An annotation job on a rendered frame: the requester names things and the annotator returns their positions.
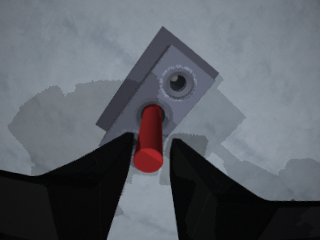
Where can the red peg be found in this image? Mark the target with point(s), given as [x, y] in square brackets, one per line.
[148, 156]

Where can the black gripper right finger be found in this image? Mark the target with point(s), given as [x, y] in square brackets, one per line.
[211, 206]

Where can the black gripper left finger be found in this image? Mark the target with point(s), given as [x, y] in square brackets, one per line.
[73, 202]

